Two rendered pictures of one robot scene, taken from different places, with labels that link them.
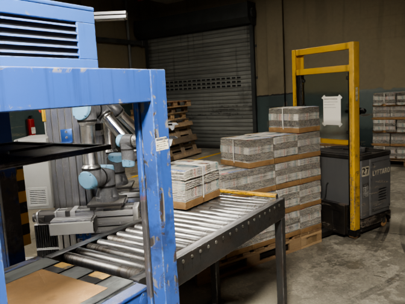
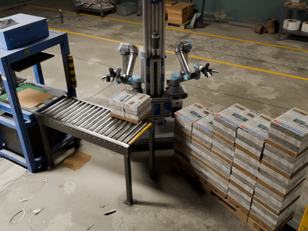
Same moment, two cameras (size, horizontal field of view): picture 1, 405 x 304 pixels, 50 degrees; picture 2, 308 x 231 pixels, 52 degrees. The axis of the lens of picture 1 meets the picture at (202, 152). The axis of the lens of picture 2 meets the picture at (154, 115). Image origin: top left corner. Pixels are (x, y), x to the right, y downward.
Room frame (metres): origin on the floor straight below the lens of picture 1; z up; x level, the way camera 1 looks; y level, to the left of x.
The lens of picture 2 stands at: (2.72, -3.00, 2.73)
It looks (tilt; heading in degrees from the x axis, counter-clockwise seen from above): 32 degrees down; 86
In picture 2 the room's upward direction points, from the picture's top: straight up
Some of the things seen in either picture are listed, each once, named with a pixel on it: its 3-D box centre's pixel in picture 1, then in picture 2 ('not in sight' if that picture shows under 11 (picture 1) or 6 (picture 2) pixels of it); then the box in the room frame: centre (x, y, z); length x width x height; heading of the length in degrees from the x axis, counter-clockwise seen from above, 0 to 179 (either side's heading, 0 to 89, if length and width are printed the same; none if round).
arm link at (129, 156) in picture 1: (129, 157); (118, 79); (2.55, 0.43, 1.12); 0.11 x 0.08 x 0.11; 157
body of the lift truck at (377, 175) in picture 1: (348, 186); not in sight; (4.54, -1.53, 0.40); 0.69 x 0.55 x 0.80; 35
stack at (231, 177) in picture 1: (237, 213); (220, 158); (3.66, -0.27, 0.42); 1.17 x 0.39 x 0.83; 125
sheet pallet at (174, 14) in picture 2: not in sight; (172, 13); (3.97, 6.65, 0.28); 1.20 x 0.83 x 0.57; 146
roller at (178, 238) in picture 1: (161, 237); (79, 114); (2.07, 0.22, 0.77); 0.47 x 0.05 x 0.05; 56
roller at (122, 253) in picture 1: (124, 256); (63, 108); (1.85, 0.37, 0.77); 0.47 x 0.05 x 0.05; 56
